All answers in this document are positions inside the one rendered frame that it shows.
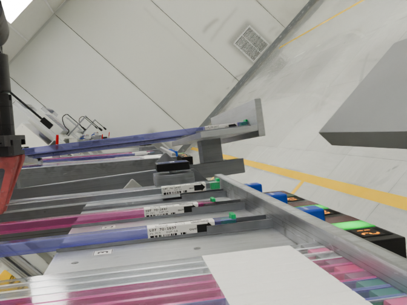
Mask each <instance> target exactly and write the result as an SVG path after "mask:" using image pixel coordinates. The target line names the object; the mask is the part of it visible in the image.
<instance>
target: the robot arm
mask: <svg viewBox="0 0 407 305"><path fill-rule="evenodd" d="M8 37H9V27H8V23H7V19H6V17H5V13H4V9H3V6H2V2H1V0H0V169H1V168H2V169H4V170H5V173H4V178H3V181H2V186H1V191H0V214H3V213H4V209H5V206H6V204H7V203H9V202H10V199H11V196H12V193H13V190H14V187H15V184H16V181H17V179H18V176H19V173H20V171H21V168H22V166H23V163H24V160H25V151H24V150H22V146H21V145H25V144H26V143H25V135H15V124H14V117H13V104H12V95H11V94H9V93H11V84H10V71H9V64H8V55H7V54H4V53H3V51H2V46H3V45H4V44H5V43H6V42H7V39H8Z"/></svg>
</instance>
